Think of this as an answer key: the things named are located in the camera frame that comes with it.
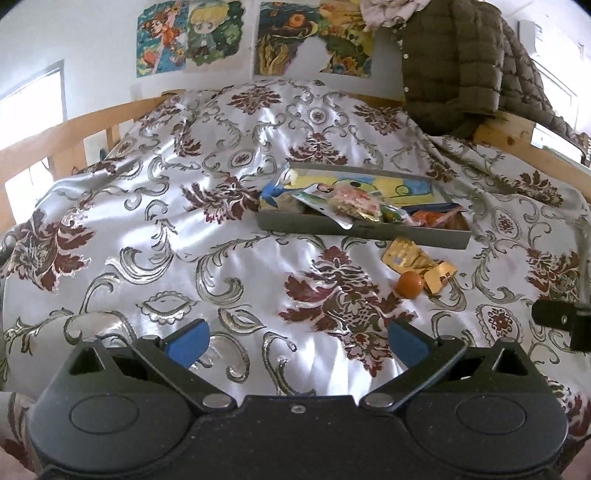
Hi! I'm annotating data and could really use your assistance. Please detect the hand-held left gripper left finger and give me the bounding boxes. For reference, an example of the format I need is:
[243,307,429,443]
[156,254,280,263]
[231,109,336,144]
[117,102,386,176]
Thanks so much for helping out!
[67,318,237,415]

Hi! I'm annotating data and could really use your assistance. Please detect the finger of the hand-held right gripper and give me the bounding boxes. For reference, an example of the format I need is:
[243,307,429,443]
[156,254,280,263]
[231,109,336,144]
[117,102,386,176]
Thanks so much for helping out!
[531,300,591,352]

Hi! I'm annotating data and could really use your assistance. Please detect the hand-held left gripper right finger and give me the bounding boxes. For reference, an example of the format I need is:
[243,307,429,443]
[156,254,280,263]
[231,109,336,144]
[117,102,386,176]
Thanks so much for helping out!
[359,318,537,412]

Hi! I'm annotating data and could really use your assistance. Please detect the clear pack of orange sausages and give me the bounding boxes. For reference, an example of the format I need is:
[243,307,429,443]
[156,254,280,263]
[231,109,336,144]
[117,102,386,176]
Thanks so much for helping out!
[411,210,468,232]

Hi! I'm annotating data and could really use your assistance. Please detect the dark blue snack packet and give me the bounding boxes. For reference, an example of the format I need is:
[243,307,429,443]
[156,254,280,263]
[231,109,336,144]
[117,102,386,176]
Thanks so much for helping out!
[406,202,462,216]

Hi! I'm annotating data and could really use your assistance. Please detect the grey tray with painted bottom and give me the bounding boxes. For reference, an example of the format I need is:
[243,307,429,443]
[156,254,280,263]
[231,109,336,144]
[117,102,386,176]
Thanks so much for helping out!
[256,161,472,250]

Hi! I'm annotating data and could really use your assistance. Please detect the white green pink snack packet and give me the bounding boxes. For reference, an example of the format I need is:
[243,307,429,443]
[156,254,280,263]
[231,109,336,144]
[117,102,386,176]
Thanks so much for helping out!
[293,182,384,229]

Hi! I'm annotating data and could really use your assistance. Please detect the round orange snack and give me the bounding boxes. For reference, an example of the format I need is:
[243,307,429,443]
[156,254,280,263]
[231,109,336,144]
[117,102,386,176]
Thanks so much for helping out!
[394,271,424,297]

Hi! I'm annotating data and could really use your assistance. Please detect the gold snack packet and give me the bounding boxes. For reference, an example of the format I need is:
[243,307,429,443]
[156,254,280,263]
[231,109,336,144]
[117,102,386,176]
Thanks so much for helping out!
[422,261,458,295]

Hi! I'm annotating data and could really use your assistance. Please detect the yellow snack packet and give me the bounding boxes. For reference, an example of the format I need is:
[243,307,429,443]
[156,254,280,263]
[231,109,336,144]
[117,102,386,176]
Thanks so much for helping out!
[382,237,439,273]

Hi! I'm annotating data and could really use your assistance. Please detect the floral satin blanket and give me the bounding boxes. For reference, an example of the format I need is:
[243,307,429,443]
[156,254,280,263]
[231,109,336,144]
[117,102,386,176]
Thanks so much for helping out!
[0,78,591,462]

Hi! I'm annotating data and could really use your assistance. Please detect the white air conditioner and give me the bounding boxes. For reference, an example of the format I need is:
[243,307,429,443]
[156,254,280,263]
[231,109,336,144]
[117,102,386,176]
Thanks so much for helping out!
[518,19,581,93]

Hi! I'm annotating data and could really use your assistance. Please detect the olive puffer jacket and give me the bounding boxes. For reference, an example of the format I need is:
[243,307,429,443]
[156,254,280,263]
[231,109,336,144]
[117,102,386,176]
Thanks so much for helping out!
[399,0,578,137]

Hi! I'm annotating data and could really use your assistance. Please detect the colourful painting poster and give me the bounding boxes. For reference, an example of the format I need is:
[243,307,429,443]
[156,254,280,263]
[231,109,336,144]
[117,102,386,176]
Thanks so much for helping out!
[253,0,375,78]

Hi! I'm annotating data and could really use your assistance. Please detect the orange-haired cartoon poster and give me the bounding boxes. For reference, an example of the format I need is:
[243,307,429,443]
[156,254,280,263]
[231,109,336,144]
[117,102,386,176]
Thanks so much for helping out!
[135,2,190,78]

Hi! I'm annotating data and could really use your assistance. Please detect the blond cartoon poster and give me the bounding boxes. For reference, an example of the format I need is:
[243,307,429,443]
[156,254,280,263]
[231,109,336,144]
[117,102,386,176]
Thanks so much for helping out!
[185,0,245,72]

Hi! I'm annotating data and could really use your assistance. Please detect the beige crumpled cloth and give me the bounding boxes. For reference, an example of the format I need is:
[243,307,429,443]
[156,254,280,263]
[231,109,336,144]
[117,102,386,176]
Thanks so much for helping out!
[360,0,430,29]

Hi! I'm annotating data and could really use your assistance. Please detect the wooden bed frame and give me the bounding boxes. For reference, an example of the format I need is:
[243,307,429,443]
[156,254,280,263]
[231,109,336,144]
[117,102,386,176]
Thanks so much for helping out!
[0,90,591,222]

